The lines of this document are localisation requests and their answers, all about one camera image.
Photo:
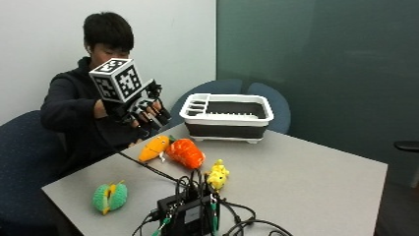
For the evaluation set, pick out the orange carrot plush toy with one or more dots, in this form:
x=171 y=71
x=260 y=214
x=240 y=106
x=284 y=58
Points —
x=154 y=148

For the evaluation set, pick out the blue chair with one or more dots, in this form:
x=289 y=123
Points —
x=273 y=105
x=26 y=170
x=206 y=93

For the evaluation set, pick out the white marker cube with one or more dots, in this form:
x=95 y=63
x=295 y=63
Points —
x=118 y=80

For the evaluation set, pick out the red-orange plush toy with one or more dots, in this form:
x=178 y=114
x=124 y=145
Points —
x=186 y=153

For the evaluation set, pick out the white and black dish rack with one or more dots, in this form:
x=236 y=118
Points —
x=227 y=114

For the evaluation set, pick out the the person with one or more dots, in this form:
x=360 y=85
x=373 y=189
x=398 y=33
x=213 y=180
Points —
x=70 y=98

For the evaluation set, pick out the green and yellow plush toy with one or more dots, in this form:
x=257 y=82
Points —
x=110 y=196

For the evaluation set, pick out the black electronics box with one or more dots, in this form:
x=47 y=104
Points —
x=188 y=214

